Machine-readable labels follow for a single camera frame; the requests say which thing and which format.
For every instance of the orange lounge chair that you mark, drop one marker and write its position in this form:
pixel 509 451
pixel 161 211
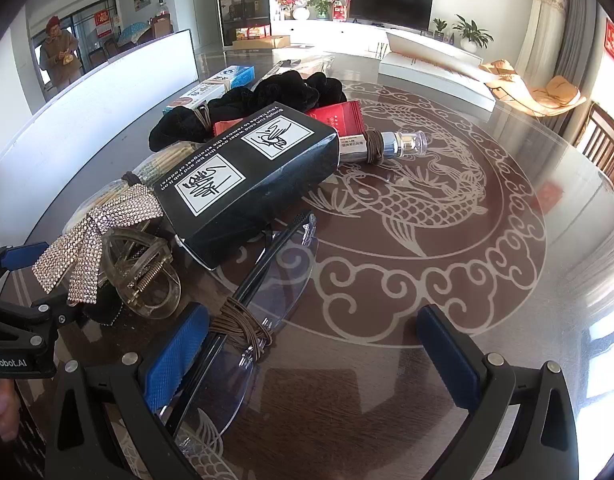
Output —
pixel 552 92

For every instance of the red packet with white print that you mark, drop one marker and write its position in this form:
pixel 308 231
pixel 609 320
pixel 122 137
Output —
pixel 337 115

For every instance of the grey curtain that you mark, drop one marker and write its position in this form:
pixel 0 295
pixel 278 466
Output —
pixel 582 35

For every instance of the wooden chair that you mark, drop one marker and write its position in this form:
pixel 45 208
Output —
pixel 604 142

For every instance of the clear hair claw clip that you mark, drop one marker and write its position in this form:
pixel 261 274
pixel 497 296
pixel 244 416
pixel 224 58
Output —
pixel 147 275

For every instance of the red door poster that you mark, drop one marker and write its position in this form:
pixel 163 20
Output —
pixel 106 22

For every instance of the rimless glasses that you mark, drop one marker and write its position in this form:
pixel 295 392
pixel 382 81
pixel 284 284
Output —
pixel 277 280

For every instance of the black velvet scrunchie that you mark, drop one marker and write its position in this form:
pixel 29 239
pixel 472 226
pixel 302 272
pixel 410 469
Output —
pixel 282 92

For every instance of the white curtain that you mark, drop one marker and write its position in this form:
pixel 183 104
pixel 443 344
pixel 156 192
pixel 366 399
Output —
pixel 542 30

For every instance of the white television cabinet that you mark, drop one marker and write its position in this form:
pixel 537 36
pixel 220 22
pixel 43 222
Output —
pixel 337 35

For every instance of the blue and white carton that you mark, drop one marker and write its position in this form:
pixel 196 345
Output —
pixel 222 85

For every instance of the black printed box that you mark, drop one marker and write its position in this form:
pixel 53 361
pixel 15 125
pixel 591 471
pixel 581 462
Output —
pixel 247 185

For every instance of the clear packet of wooden sticks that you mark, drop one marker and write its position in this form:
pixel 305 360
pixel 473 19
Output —
pixel 157 162

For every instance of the white partition board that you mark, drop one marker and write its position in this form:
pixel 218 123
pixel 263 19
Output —
pixel 87 110

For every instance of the person's left hand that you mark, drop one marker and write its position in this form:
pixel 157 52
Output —
pixel 2 405

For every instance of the red gift bag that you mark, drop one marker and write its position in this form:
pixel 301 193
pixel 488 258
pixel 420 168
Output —
pixel 340 11

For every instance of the dark glass display cabinet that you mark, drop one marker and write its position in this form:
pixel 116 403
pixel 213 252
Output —
pixel 242 0

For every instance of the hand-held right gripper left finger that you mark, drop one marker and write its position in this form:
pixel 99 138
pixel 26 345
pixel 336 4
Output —
pixel 174 357

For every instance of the small potted plant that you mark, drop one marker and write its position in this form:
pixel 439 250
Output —
pixel 439 26

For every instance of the black television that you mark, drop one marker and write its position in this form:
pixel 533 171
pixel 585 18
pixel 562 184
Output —
pixel 391 5

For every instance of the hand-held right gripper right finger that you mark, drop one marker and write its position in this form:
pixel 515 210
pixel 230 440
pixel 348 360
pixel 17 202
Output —
pixel 449 355

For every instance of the white flat box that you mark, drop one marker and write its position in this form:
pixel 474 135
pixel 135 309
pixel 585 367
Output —
pixel 437 67

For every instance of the red flowers in white vase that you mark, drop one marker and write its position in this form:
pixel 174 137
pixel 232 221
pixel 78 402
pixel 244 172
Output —
pixel 292 2

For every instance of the red packet with gold emblem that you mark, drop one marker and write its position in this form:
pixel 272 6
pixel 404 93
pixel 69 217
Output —
pixel 232 127

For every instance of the large plant in white pot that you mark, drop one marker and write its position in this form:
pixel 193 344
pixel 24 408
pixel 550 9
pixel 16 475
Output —
pixel 471 32

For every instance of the cardboard box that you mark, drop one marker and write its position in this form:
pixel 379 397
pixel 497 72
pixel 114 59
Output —
pixel 262 41

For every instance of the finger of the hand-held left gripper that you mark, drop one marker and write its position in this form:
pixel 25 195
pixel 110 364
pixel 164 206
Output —
pixel 32 316
pixel 24 256

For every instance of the green potted plant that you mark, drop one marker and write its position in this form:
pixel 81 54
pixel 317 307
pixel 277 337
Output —
pixel 321 6

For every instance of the silver bottle with clear cap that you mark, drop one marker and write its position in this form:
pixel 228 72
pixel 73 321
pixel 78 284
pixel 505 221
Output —
pixel 402 146

